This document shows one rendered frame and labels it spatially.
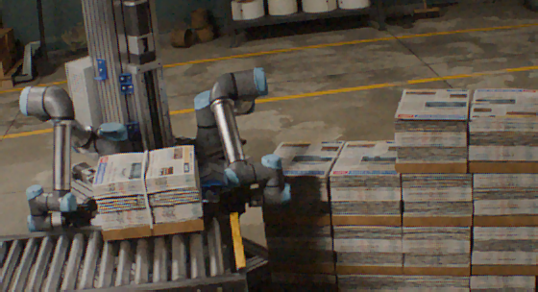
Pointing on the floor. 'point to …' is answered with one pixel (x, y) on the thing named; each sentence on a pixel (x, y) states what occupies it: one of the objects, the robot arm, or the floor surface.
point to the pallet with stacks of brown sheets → (10, 63)
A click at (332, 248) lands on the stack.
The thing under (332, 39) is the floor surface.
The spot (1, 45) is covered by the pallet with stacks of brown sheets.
